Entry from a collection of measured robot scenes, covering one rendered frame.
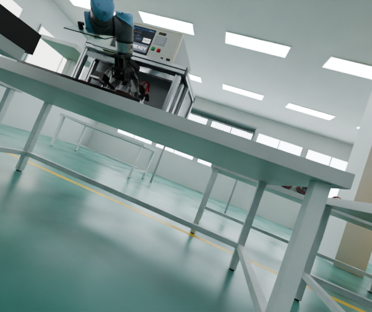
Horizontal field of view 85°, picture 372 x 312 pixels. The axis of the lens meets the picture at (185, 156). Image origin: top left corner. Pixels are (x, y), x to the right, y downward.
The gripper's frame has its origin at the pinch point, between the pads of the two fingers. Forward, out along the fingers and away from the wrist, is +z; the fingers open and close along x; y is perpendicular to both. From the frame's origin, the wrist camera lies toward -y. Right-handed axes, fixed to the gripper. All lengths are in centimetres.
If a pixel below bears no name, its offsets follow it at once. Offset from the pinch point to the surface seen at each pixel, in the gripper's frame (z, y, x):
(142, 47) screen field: -16.7, -31.5, -10.4
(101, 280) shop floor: 57, 61, 29
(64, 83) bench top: -8.3, 27.0, -11.6
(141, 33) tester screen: -23.5, -37.3, -15.1
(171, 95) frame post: -1.5, -12.7, 19.6
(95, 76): -1.6, -4.4, -23.4
